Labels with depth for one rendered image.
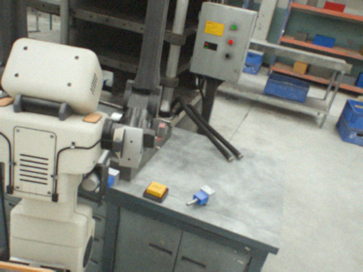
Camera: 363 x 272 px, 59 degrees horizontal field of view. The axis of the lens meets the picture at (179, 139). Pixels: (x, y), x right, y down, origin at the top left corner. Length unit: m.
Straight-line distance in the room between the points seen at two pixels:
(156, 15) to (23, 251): 0.80
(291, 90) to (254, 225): 3.78
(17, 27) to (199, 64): 1.14
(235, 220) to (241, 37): 1.05
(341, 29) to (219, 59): 5.94
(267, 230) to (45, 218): 0.78
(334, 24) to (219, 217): 6.76
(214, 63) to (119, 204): 1.01
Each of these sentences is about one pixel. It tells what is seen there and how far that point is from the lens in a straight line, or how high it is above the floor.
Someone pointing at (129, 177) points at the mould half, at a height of 0.82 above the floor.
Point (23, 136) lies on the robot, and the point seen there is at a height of 1.19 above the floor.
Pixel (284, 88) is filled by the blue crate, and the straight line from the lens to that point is 4.93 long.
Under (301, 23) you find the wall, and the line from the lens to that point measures 7.74.
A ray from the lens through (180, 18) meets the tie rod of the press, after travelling 1.86.
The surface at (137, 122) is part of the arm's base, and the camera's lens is 0.87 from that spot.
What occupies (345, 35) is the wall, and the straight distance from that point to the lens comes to 7.77.
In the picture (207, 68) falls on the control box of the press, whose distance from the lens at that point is 1.98.
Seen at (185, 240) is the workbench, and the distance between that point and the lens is 1.41.
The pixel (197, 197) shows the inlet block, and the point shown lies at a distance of 1.28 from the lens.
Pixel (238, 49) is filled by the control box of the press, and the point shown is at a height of 1.27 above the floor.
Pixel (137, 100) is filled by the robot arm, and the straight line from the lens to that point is 0.92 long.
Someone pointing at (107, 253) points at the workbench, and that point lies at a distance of 1.65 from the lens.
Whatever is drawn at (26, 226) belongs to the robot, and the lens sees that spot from 1.08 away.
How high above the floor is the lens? 1.59
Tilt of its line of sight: 27 degrees down
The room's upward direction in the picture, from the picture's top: 11 degrees clockwise
